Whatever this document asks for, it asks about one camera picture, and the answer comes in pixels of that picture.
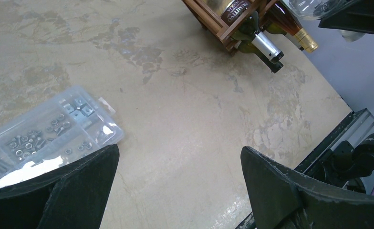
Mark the clear plastic screw box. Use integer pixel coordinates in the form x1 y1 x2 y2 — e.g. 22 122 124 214
0 86 124 189

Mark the dark bottle silver cap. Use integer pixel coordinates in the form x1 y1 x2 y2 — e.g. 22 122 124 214
204 0 284 63

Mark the dark bottle black cap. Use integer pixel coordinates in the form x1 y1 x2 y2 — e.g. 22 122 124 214
237 41 283 73

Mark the red wine bottle gold cap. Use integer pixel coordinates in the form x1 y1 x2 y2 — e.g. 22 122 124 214
265 1 318 53

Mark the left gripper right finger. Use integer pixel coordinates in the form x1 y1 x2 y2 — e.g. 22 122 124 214
240 146 374 229

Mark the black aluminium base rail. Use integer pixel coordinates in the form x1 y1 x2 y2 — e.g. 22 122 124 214
295 109 374 175

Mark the wooden wine rack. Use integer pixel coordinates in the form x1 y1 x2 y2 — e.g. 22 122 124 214
183 0 276 55

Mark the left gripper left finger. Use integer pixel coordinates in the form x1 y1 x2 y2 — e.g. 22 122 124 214
0 145 120 229

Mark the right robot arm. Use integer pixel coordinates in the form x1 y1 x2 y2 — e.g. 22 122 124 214
318 0 374 184

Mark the clear glass bottle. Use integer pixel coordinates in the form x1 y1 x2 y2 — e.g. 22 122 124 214
281 0 366 42

